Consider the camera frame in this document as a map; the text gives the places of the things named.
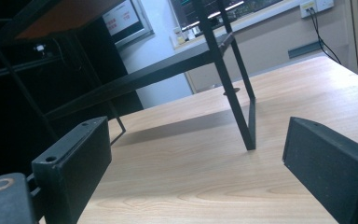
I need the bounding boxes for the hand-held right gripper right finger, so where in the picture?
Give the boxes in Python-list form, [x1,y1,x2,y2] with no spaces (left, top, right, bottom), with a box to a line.
[282,116,358,224]

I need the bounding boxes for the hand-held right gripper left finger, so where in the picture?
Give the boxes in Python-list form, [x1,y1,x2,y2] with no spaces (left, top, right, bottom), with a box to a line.
[31,116,113,224]

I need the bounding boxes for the small bottles on sill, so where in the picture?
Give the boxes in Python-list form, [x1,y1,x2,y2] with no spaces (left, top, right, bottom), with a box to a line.
[172,25,201,46]

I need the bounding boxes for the dark window with sill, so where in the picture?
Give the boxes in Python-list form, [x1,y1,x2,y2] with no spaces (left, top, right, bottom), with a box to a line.
[167,0,309,50]

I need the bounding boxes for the grey wall cable duct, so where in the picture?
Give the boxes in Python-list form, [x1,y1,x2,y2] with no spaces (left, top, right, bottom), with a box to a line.
[287,41,323,60]

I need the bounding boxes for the black power cable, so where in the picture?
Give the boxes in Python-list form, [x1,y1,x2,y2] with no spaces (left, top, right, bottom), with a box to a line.
[306,7,343,65]

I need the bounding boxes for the black metal frame shelf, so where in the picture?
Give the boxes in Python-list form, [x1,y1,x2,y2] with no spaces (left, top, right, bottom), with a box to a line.
[0,0,257,151]

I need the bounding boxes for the wall-mounted monitor screen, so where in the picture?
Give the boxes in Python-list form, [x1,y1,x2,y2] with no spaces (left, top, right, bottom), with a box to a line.
[102,0,155,50]

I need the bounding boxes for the white wall socket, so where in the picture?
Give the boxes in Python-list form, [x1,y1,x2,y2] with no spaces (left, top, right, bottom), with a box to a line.
[299,0,336,19]

